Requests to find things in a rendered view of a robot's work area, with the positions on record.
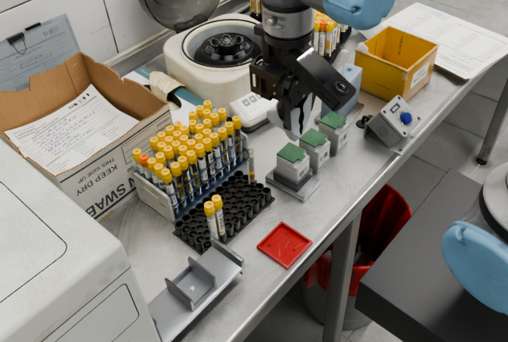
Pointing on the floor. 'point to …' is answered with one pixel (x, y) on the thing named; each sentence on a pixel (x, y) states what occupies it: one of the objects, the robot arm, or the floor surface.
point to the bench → (144, 246)
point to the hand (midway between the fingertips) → (298, 136)
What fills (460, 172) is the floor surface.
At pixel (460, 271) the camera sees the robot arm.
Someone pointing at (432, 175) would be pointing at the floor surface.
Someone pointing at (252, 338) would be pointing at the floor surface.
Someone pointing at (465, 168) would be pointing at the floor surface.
